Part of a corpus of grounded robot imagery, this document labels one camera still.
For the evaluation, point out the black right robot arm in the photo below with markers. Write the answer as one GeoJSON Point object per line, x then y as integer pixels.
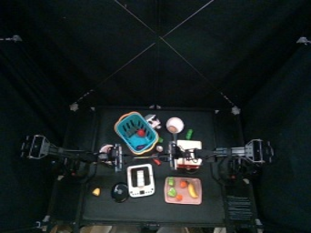
{"type": "Point", "coordinates": [243, 150]}

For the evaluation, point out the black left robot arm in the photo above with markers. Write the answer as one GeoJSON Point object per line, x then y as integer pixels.
{"type": "Point", "coordinates": [60, 151]}

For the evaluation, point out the white toy knife block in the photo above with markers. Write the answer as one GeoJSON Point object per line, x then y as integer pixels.
{"type": "Point", "coordinates": [152, 120]}

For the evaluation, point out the small grey round toy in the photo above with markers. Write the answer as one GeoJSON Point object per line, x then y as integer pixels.
{"type": "Point", "coordinates": [159, 148]}

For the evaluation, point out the pink white round toy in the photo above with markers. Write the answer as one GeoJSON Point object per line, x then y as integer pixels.
{"type": "Point", "coordinates": [104, 148]}

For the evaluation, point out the small green toy piece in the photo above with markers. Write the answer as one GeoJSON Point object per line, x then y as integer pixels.
{"type": "Point", "coordinates": [160, 140]}

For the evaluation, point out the white toy toaster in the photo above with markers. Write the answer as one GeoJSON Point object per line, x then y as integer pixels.
{"type": "Point", "coordinates": [140, 179]}

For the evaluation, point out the green toy pepper piece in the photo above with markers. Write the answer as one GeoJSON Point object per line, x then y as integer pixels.
{"type": "Point", "coordinates": [171, 181]}

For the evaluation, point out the red round toy food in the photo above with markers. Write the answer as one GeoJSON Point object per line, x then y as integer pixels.
{"type": "Point", "coordinates": [140, 133]}

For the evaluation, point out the green toy pea pod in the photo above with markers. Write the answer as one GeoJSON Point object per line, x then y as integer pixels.
{"type": "Point", "coordinates": [188, 134]}

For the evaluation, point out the orange toy carrot slice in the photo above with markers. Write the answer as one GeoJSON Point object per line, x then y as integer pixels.
{"type": "Point", "coordinates": [183, 184]}

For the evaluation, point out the green toy starfruit slice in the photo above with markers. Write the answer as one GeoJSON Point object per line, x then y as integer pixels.
{"type": "Point", "coordinates": [172, 191]}

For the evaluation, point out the yellow toy food piece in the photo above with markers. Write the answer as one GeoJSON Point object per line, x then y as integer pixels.
{"type": "Point", "coordinates": [96, 192]}

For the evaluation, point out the yellow toy banana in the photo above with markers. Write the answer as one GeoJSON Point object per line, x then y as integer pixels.
{"type": "Point", "coordinates": [192, 191]}

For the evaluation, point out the orange toy tomato piece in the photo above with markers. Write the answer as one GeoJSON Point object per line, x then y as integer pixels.
{"type": "Point", "coordinates": [178, 197]}

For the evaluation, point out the pink rectangular tray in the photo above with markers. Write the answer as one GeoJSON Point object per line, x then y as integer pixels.
{"type": "Point", "coordinates": [184, 202]}

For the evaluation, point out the metal frame bracket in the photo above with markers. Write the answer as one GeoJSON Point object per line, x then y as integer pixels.
{"type": "Point", "coordinates": [15, 38]}
{"type": "Point", "coordinates": [235, 110]}
{"type": "Point", "coordinates": [74, 106]}

